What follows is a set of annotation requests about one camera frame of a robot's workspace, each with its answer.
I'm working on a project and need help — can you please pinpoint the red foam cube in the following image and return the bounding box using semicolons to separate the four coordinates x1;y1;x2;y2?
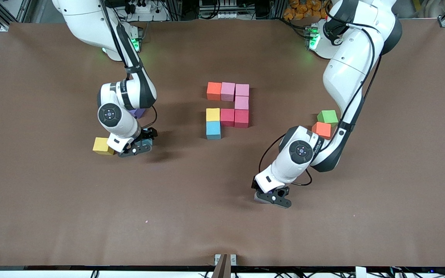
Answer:
220;108;235;127
234;110;250;129

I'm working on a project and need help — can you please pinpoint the table cover sheet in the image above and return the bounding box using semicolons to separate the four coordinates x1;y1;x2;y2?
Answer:
0;19;445;268

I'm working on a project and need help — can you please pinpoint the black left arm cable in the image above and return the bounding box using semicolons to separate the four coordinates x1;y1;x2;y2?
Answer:
258;12;382;186

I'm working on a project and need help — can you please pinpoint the orange yellow object pile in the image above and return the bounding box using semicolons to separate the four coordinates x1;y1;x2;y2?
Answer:
283;0;329;20

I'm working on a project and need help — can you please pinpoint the white electronics box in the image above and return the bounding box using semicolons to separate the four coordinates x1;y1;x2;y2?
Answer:
199;0;242;20

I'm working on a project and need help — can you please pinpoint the white power strip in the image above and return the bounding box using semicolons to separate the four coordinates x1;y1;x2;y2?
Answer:
126;0;169;22

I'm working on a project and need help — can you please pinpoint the green foam cube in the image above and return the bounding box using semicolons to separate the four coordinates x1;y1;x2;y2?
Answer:
317;110;339;127

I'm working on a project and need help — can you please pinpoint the orange foam cube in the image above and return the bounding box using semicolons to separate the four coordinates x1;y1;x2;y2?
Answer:
207;82;222;101
311;122;332;140

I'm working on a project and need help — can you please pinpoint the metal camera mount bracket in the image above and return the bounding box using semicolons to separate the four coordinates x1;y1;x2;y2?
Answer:
214;254;237;278

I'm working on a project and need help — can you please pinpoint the black cable bundle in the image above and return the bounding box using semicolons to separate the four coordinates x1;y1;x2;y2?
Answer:
389;259;445;278

